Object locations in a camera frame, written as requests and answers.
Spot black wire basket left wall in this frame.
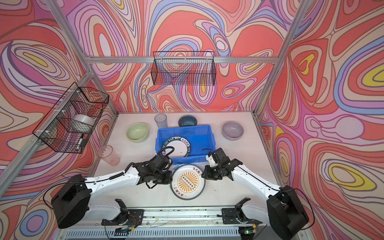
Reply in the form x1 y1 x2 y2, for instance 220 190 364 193
33 83 110 154

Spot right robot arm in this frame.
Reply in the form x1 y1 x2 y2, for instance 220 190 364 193
202 148 316 240

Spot blue plastic bin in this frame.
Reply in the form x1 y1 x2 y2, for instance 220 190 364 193
155 125 216 164

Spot black wire basket back wall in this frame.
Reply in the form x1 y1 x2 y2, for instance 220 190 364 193
151 51 217 86

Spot light green bowl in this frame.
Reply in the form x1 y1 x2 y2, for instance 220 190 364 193
126 123 149 143

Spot dark teal bowl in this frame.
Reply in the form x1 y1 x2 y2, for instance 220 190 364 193
178 115 198 127

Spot orange sunburst plate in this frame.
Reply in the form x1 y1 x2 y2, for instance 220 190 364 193
170 164 206 201

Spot black wire basket wall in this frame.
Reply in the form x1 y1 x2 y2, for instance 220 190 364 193
33 83 110 154
151 51 217 86

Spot green rimmed white plate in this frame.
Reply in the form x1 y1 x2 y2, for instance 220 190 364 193
162 137 192 159

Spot lilac grey bowl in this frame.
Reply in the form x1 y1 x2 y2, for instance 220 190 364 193
222 121 245 141

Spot black marker pen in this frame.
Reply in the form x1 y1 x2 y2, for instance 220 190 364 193
76 134 84 151

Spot white tape roll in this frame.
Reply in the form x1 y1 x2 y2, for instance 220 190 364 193
70 114 95 133

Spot clear pink plastic cup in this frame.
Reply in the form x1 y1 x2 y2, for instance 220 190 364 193
98 145 120 166

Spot clear grey plastic cup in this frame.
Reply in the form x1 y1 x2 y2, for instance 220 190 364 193
155 114 168 129

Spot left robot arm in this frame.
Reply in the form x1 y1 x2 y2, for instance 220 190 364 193
48 147 175 229

